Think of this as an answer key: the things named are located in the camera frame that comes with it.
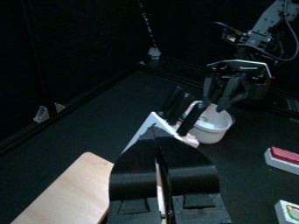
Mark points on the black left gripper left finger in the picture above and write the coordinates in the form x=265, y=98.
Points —
x=134, y=172

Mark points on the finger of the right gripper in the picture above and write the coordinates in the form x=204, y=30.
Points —
x=210, y=90
x=230, y=93

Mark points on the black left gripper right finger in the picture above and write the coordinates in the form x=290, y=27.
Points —
x=192, y=172

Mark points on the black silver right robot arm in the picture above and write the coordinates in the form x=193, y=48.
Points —
x=266, y=26

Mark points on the white green toy food piece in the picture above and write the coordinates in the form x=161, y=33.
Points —
x=205, y=120

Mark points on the white plastic bowl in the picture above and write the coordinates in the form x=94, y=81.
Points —
x=213, y=132

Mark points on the white knife block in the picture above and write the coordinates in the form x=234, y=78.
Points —
x=148, y=128

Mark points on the light wooden cutting board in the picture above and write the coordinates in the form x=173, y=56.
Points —
x=70, y=192

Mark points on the red flat box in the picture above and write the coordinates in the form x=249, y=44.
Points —
x=285, y=157

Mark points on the green and pink box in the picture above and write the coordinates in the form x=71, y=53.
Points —
x=290, y=213

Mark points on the black frame rail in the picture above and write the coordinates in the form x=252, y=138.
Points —
x=66, y=109
x=184, y=71

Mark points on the grey metal corner bracket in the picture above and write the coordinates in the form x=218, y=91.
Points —
x=42, y=114
x=59, y=108
x=154, y=53

